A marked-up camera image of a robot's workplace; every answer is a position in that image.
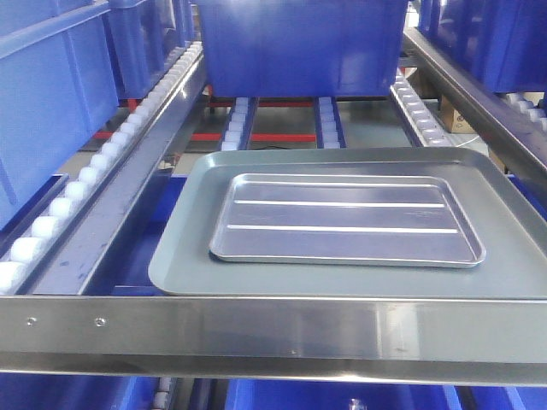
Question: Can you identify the large grey tray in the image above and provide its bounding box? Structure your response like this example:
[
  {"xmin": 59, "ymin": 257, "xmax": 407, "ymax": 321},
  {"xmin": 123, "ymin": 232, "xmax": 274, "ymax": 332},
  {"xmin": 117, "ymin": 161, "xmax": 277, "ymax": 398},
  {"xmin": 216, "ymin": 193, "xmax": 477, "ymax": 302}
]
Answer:
[{"xmin": 149, "ymin": 148, "xmax": 546, "ymax": 299}]

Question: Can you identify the blue bin behind tray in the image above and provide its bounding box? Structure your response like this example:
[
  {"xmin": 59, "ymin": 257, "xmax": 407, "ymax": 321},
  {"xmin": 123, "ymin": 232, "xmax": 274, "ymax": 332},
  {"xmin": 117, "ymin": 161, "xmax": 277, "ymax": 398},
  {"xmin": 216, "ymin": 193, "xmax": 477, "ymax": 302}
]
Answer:
[{"xmin": 197, "ymin": 1, "xmax": 408, "ymax": 97}]

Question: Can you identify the small silver ribbed tray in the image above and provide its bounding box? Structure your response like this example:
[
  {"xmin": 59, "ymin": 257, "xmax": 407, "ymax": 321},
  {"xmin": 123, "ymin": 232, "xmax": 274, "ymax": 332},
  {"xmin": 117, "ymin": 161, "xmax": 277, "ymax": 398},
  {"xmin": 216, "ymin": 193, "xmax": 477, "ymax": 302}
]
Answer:
[{"xmin": 209, "ymin": 173, "xmax": 486, "ymax": 268}]

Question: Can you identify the blue bin at left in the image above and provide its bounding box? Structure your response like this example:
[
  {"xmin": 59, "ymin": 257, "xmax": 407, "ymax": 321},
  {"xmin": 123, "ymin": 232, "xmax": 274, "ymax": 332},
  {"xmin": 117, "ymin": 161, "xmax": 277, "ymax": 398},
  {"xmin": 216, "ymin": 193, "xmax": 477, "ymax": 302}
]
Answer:
[{"xmin": 1, "ymin": 1, "xmax": 118, "ymax": 226}]

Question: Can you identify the steel front shelf bar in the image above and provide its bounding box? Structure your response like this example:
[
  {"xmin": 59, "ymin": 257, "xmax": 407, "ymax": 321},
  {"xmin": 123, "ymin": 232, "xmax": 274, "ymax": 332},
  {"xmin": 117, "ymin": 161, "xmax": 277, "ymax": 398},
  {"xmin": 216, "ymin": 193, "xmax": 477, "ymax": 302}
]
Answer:
[{"xmin": 1, "ymin": 296, "xmax": 546, "ymax": 386}]

